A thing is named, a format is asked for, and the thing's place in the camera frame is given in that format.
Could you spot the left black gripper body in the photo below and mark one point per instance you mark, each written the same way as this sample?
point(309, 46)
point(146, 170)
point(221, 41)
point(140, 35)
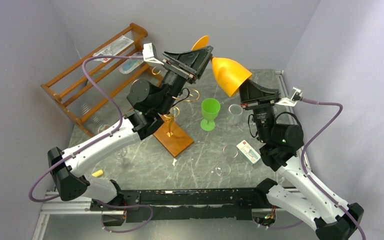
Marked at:
point(178, 70)

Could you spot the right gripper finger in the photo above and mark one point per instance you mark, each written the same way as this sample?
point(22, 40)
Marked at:
point(245, 92)
point(262, 93)

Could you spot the clear wine glass back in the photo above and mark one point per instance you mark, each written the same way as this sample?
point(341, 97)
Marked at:
point(236, 114)

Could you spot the wooden shelf rack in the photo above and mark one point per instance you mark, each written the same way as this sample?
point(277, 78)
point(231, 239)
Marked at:
point(79, 99)

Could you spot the yellow highlighter pen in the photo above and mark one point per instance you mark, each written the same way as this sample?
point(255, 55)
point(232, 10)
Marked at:
point(98, 173)

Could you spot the blue white packaged item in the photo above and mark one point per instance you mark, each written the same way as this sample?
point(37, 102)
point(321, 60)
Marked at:
point(131, 64)

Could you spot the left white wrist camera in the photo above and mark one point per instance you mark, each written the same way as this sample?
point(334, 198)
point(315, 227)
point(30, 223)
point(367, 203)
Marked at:
point(149, 52)

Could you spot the clear wine glass left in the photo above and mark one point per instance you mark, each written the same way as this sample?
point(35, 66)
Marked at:
point(120, 153)

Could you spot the orange plastic wine glass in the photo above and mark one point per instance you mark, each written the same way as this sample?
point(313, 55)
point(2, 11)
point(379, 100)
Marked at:
point(229, 74)

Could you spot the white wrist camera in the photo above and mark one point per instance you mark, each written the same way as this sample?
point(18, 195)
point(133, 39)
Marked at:
point(292, 99)
point(149, 52)

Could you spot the clear wine glass front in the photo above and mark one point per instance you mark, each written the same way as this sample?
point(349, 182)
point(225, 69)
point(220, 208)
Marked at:
point(222, 168)

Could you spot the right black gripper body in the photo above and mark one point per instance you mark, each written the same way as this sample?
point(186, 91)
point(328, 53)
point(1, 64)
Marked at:
point(259, 100)

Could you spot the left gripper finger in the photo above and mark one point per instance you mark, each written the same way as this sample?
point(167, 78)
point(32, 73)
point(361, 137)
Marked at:
point(178, 55)
point(202, 57)

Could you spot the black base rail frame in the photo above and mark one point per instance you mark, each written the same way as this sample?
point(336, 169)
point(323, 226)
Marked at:
point(136, 206)

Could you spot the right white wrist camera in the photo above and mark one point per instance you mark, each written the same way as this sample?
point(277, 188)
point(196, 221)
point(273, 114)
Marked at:
point(292, 99)

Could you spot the clear wine glass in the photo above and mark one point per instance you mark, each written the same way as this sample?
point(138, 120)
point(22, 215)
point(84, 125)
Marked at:
point(222, 168)
point(120, 153)
point(236, 114)

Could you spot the gold wire glass rack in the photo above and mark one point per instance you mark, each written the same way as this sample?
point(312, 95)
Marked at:
point(175, 132)

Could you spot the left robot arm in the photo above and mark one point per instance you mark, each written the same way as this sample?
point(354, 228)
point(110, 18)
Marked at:
point(69, 167)

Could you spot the green plastic wine glass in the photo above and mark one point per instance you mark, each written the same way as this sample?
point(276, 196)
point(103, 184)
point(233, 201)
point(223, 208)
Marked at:
point(210, 108)

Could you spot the small white red box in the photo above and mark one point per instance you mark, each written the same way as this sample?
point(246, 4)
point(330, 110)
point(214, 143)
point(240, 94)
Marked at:
point(248, 152)

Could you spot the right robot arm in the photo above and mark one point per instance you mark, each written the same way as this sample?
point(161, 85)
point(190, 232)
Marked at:
point(283, 150)

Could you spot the white packaged item top shelf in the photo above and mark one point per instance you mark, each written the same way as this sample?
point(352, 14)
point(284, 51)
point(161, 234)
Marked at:
point(115, 47)

